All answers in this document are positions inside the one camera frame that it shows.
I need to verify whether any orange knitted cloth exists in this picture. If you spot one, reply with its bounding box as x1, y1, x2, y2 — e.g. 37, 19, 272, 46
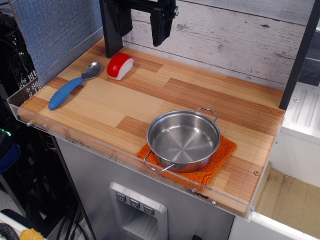
136, 135, 238, 193

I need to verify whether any black vertical post right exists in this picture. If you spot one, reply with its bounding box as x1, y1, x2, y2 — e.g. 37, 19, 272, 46
278, 0, 320, 110

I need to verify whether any stainless steel pot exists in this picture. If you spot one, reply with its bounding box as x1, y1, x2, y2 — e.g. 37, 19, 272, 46
143, 107, 221, 173

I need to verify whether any blue handled metal spoon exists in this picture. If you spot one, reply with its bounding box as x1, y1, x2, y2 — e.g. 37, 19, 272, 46
48, 62, 102, 110

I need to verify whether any white plastic cabinet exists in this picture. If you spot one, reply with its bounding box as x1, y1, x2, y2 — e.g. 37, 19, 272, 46
229, 82, 320, 240

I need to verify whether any red and white toy sushi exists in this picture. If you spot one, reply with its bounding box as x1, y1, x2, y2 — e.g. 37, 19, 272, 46
107, 53, 135, 81

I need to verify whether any grey ice dispenser panel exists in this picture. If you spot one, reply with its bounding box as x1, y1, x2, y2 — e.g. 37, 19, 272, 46
109, 181, 168, 240

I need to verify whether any blue fabric panel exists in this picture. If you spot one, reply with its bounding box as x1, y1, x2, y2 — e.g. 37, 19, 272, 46
9, 0, 103, 86

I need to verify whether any clear acrylic table guard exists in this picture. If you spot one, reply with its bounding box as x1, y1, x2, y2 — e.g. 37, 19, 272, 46
8, 40, 285, 219

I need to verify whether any silver toy fridge front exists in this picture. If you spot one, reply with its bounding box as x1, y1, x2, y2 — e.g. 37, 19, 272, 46
57, 139, 234, 240

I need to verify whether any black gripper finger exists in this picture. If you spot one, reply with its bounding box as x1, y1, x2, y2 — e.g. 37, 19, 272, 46
150, 7, 173, 47
114, 4, 133, 37

